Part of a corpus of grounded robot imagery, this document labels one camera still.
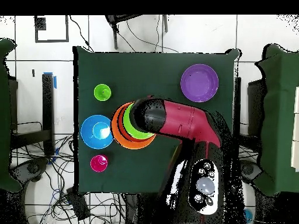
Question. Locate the green cup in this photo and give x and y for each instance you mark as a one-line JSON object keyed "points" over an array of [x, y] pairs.
{"points": [[102, 94]]}

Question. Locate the red cup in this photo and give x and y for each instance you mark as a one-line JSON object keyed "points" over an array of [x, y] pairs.
{"points": [[98, 164]]}

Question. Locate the black table frame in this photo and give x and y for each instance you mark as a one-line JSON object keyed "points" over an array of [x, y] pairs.
{"points": [[48, 105], [255, 105]]}

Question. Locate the green cloth side table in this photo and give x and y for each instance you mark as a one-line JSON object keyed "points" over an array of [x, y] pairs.
{"points": [[278, 116], [4, 116]]}

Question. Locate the black floor frame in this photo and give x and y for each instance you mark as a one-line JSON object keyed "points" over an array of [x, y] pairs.
{"points": [[40, 23]]}

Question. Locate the large yellow-orange bowl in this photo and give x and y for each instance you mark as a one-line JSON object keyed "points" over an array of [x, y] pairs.
{"points": [[115, 130]]}

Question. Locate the light blue bowl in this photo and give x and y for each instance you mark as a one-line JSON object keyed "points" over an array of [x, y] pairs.
{"points": [[88, 140]]}

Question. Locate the green bowl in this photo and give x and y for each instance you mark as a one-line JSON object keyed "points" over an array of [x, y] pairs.
{"points": [[127, 123]]}

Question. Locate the orange-red shallow bowl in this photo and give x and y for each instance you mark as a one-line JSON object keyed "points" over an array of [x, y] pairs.
{"points": [[121, 130]]}

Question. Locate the blue cup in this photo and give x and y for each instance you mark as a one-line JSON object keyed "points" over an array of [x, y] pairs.
{"points": [[248, 215]]}

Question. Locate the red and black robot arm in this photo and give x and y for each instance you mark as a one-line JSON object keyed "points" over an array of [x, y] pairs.
{"points": [[182, 121]]}

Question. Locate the purple bowl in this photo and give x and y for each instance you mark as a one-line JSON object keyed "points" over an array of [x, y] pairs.
{"points": [[199, 83]]}

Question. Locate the dark green tablecloth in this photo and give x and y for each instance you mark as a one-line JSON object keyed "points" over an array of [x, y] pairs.
{"points": [[140, 70]]}

